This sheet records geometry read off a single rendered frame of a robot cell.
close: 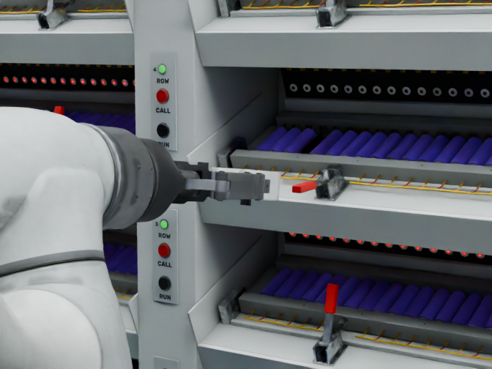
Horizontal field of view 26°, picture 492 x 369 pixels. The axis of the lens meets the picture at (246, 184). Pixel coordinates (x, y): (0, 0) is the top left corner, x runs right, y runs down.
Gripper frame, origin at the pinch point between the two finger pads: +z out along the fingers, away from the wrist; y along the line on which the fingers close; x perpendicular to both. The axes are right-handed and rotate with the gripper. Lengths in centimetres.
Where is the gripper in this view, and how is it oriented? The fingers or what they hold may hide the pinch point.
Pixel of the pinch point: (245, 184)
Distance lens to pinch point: 109.5
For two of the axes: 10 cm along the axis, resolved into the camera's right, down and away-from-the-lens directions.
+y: 8.4, 0.8, -5.4
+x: 0.8, -10.0, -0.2
